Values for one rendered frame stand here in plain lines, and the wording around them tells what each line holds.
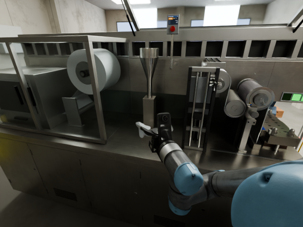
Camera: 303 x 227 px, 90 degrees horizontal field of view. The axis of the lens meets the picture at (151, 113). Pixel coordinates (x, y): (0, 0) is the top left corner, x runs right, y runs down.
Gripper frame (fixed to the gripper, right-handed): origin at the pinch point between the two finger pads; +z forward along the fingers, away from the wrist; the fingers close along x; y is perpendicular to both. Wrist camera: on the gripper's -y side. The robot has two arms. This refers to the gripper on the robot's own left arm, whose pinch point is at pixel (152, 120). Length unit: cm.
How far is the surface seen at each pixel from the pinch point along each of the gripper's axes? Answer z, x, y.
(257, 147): -1, 77, 21
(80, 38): 40, -32, -31
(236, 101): 11, 59, -7
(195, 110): 15.6, 34.1, 1.0
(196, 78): 14.6, 28.5, -18.3
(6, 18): 350, -187, -54
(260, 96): 3, 66, -13
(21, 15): 382, -174, -67
